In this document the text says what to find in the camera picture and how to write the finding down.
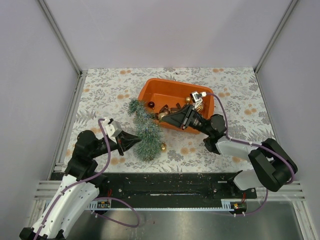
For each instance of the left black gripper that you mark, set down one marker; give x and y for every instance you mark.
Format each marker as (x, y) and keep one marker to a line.
(119, 144)

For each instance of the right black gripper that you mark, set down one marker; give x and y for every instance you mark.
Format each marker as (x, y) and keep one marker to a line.
(186, 117)

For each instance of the small frosted christmas tree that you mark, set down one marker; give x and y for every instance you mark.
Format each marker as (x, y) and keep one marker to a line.
(146, 128)

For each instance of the gold flower ornament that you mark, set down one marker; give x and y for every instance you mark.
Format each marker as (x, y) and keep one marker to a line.
(163, 147)

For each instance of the orange plastic tray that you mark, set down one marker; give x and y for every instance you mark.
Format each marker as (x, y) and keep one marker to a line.
(168, 92)

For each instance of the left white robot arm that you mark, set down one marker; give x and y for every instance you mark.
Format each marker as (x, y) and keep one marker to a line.
(80, 185)

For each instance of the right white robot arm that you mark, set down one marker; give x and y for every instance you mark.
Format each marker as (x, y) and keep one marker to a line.
(272, 166)

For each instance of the large gold striped bauble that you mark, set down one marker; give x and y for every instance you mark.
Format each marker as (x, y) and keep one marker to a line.
(200, 108)

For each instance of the dark glossy bauble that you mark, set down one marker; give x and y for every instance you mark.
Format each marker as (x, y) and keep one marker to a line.
(151, 104)

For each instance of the floral patterned table mat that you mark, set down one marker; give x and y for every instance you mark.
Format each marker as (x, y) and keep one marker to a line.
(107, 93)

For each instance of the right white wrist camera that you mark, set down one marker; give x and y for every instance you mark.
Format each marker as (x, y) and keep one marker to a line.
(197, 98)

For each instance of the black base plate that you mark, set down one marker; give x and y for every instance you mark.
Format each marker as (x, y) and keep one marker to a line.
(173, 190)

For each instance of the aluminium frame rail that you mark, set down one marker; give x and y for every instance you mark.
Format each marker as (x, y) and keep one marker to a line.
(59, 35)

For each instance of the white slotted cable duct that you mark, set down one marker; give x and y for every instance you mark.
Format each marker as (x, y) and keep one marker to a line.
(99, 205)

